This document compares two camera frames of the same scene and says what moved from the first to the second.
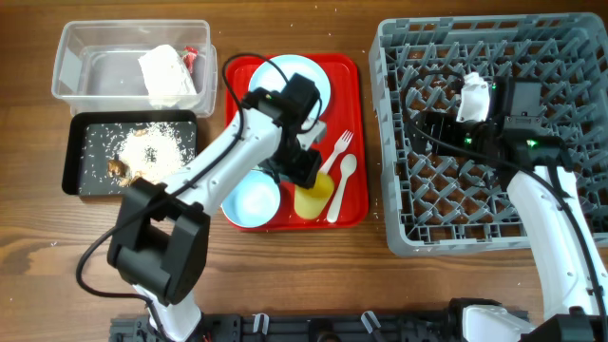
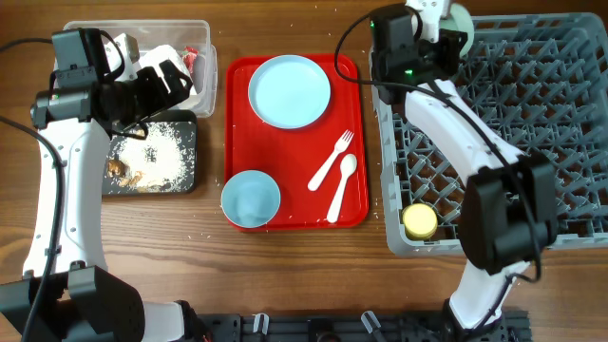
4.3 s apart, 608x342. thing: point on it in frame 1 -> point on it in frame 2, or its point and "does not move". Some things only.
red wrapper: (189, 54) does not move
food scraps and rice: (149, 153) does not move
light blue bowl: (255, 199) does not move
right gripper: (428, 131) -> (457, 41)
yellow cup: (310, 202) -> (420, 221)
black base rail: (441, 326) does not move
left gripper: (305, 168) -> (160, 99)
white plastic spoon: (348, 165) does not move
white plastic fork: (341, 144) does not move
